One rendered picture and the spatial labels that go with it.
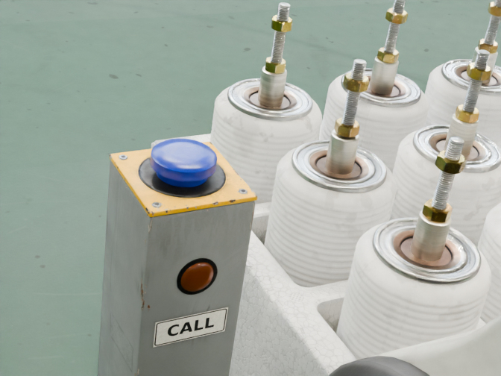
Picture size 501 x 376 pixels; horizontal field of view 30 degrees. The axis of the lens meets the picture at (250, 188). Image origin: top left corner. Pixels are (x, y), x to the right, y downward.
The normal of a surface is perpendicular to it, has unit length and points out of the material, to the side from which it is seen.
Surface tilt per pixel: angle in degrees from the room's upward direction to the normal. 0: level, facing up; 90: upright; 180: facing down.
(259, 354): 90
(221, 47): 0
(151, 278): 90
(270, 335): 90
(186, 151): 0
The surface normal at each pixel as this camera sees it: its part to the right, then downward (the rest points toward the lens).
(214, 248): 0.44, 0.51
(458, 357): -0.89, 0.13
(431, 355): -0.92, -0.12
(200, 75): 0.13, -0.85
